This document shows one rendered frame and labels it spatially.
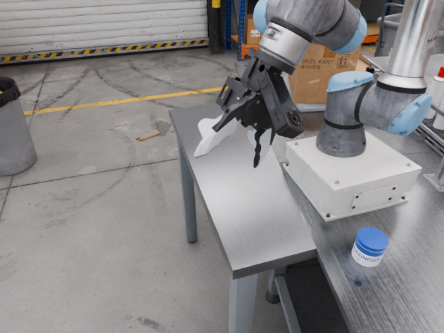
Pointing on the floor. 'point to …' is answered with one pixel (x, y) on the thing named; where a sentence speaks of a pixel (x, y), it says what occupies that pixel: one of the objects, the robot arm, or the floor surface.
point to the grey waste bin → (14, 140)
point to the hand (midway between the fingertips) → (228, 166)
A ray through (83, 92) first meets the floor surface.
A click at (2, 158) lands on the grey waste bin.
